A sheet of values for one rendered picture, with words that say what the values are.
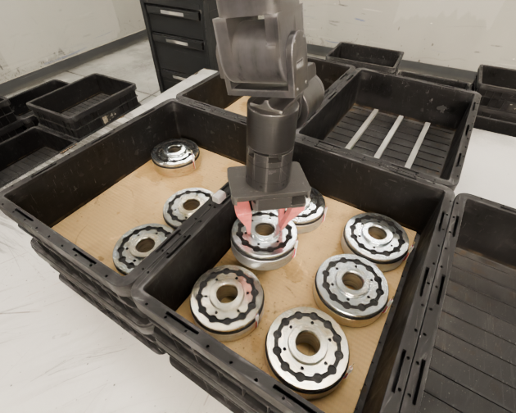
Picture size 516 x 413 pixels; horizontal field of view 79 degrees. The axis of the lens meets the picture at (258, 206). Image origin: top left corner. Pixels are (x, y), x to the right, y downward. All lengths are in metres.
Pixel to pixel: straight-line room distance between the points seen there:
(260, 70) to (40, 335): 0.59
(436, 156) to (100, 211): 0.73
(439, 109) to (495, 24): 2.76
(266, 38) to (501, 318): 0.49
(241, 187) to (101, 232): 0.31
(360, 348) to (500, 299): 0.23
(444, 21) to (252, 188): 3.36
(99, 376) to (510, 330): 0.62
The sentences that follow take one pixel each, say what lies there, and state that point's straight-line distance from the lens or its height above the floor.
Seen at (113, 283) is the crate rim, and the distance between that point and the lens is 0.42.
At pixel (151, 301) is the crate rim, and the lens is 0.39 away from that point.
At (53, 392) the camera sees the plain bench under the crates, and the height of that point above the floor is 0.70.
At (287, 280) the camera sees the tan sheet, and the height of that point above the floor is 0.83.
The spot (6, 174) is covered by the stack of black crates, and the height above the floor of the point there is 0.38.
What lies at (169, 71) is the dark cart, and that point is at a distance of 2.27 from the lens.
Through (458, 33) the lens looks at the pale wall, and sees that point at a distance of 3.68.
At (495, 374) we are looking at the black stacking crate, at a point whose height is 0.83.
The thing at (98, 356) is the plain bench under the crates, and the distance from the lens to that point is 0.65.
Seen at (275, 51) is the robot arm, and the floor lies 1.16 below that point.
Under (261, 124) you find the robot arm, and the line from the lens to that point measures 0.34.
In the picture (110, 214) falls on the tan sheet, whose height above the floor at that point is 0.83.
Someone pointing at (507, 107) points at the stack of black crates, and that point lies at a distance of 2.06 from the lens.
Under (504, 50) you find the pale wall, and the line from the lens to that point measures 3.73.
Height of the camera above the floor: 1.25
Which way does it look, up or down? 45 degrees down
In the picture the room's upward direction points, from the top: straight up
